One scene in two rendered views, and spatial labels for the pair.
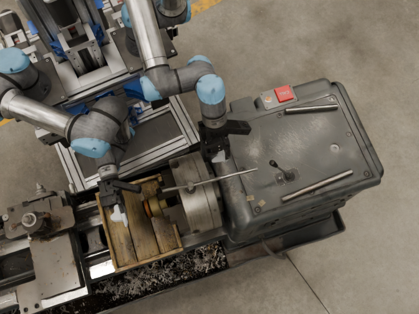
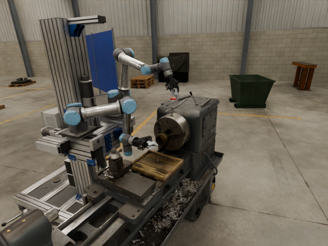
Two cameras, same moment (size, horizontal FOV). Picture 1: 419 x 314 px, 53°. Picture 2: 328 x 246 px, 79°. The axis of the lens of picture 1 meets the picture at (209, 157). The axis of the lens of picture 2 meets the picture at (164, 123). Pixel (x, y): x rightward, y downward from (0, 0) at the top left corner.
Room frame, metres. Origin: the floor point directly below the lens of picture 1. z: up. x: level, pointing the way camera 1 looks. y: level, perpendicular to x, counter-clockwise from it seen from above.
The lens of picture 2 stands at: (-0.88, 1.10, 1.80)
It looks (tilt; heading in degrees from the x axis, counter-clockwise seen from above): 21 degrees down; 323
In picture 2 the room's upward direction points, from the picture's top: 2 degrees counter-clockwise
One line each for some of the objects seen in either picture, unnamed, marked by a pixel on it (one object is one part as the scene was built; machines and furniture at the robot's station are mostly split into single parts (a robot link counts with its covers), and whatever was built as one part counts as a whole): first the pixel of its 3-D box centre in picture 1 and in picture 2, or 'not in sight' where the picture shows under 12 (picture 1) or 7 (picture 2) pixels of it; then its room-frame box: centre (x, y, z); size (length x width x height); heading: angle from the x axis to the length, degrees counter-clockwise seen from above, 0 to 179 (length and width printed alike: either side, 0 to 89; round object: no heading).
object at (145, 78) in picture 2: not in sight; (142, 81); (7.60, -4.07, 0.22); 1.25 x 0.86 x 0.44; 129
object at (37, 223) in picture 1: (30, 220); (114, 154); (0.25, 0.67, 1.13); 0.08 x 0.08 x 0.03
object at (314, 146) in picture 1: (282, 161); (188, 120); (0.54, -0.31, 1.06); 0.59 x 0.48 x 0.39; 110
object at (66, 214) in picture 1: (50, 224); (119, 170); (0.26, 0.64, 0.99); 0.20 x 0.10 x 0.05; 110
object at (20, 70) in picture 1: (14, 68); (75, 111); (0.79, 0.74, 1.33); 0.13 x 0.12 x 0.14; 158
